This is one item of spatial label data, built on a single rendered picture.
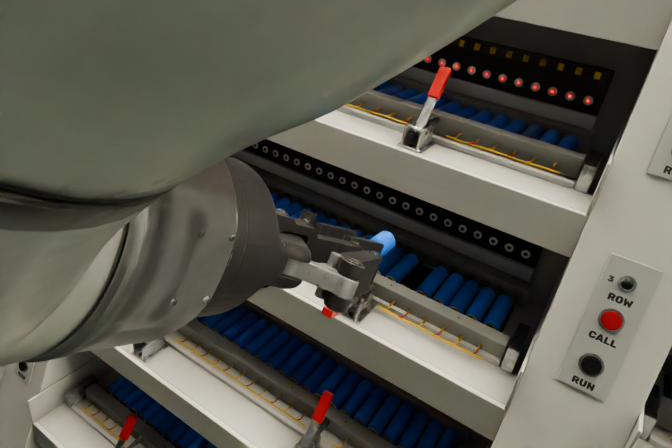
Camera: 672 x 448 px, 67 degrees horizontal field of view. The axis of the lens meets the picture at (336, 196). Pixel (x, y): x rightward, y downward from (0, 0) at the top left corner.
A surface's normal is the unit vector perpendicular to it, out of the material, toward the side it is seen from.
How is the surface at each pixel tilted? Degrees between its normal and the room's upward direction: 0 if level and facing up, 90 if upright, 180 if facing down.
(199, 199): 60
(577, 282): 90
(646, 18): 111
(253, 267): 92
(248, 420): 21
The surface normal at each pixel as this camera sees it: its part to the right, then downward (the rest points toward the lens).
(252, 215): 0.91, -0.18
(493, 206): -0.53, 0.33
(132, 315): 0.66, 0.64
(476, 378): 0.14, -0.88
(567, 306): -0.45, -0.01
